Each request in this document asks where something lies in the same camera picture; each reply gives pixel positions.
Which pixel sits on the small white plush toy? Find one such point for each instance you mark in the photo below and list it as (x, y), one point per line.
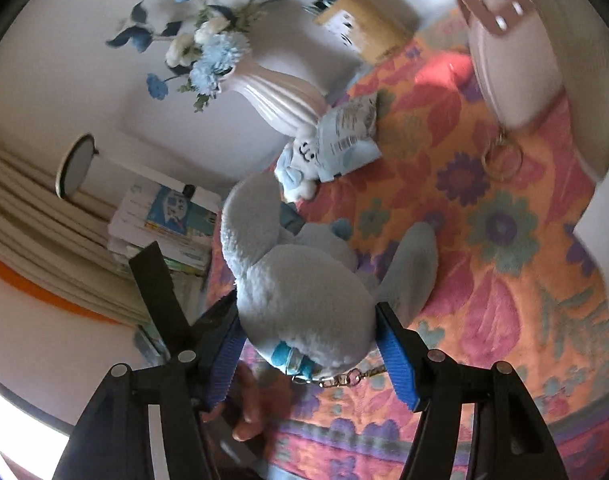
(299, 160)

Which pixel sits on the printed tissue packet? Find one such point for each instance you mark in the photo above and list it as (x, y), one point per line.
(347, 135)

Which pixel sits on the white desk lamp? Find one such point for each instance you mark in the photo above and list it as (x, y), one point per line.
(77, 167)

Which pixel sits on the beige curtain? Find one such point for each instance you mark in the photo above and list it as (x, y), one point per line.
(44, 250)

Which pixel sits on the white ribbed vase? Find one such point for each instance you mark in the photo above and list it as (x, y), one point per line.
(274, 95)

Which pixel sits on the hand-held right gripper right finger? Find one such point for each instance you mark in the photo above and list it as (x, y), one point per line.
(397, 360)

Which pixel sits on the person's left hand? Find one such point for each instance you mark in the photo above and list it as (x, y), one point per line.
(254, 400)

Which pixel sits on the blue and white artificial flowers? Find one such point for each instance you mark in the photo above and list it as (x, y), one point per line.
(214, 55)

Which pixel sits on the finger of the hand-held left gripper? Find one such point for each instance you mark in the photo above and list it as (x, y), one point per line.
(159, 290)

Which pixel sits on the floral woven blanket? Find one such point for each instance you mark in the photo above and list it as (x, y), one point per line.
(509, 285)

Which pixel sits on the row of standing books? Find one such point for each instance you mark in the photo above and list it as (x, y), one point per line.
(159, 215)

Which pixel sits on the beige handbag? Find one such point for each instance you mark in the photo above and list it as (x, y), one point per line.
(514, 60)

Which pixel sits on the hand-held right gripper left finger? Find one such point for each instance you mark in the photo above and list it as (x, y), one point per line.
(224, 355)

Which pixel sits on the bamboo pen holder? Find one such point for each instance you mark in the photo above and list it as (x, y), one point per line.
(369, 20)

